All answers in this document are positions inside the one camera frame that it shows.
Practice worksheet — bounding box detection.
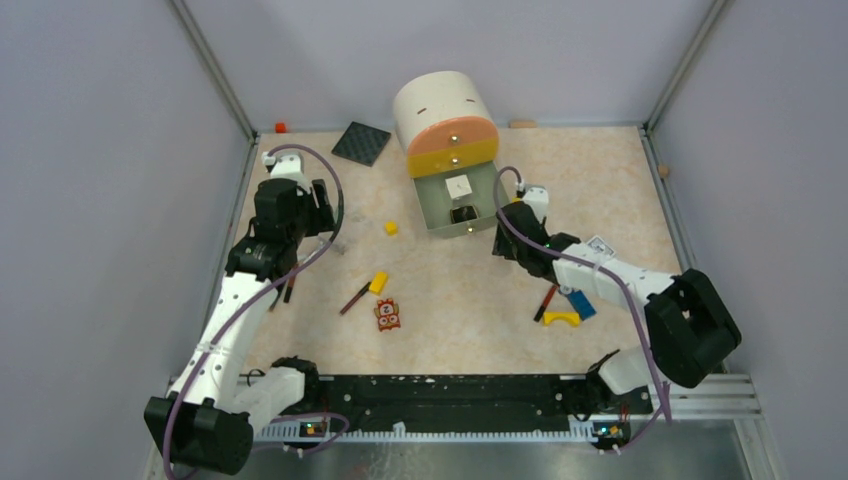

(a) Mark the yellow rectangular block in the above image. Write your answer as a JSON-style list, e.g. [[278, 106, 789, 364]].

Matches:
[[368, 271, 389, 296]]

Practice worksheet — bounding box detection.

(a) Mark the black textured square mat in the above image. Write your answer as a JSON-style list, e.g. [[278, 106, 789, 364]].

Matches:
[[331, 122, 391, 167]]

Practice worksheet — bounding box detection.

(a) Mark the black square compact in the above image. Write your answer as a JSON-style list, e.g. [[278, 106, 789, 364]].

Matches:
[[450, 205, 479, 224]]

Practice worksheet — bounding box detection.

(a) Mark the wooden block at back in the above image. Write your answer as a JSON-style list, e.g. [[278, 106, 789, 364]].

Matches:
[[508, 119, 538, 129]]

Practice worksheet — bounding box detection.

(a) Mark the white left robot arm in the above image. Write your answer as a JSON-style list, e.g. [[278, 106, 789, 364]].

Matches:
[[144, 144, 344, 479]]

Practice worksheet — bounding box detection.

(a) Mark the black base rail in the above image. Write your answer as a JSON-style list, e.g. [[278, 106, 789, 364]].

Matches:
[[284, 374, 654, 433]]

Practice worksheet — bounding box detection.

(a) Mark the yellow arch block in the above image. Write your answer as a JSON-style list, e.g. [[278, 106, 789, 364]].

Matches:
[[542, 311, 582, 327]]

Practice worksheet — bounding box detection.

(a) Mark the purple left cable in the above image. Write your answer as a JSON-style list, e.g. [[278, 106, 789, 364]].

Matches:
[[161, 144, 352, 480]]

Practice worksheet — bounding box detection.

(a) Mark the blue rectangular block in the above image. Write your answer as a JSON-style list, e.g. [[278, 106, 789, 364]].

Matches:
[[566, 290, 597, 321]]

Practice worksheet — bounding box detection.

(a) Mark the red owl number puzzle piece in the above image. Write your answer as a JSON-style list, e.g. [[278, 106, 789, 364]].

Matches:
[[374, 298, 401, 332]]

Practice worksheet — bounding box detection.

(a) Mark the purple cable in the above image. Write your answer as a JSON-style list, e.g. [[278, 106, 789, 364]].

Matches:
[[492, 165, 674, 453], [161, 144, 352, 480]]

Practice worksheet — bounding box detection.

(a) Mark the dark eyeliner pencil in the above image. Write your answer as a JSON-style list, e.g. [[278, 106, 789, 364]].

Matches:
[[268, 291, 282, 312]]

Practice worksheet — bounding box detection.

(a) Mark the small yellow cube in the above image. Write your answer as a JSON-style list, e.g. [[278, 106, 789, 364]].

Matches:
[[384, 221, 398, 236]]

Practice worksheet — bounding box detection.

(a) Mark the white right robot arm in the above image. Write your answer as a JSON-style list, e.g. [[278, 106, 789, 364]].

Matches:
[[493, 186, 742, 412]]

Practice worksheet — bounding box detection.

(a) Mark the white cube box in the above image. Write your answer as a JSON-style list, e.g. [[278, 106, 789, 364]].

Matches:
[[445, 175, 473, 201]]

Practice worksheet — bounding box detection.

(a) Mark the dark red lip gloss tube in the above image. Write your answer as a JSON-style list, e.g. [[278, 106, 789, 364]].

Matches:
[[339, 282, 371, 315]]

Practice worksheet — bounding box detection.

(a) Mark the red black pen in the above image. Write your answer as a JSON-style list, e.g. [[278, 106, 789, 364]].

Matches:
[[533, 285, 558, 323]]

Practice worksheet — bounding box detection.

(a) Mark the cream round drawer organizer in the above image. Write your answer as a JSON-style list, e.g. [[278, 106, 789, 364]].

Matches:
[[393, 71, 499, 179]]

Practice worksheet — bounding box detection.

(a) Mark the small red glass vial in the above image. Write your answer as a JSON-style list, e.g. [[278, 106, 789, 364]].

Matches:
[[283, 276, 296, 303]]

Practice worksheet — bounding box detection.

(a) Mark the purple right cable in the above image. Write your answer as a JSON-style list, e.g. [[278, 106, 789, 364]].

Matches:
[[492, 165, 674, 453]]

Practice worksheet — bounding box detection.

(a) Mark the grey bottom drawer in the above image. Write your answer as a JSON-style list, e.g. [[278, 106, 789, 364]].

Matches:
[[413, 162, 510, 238]]

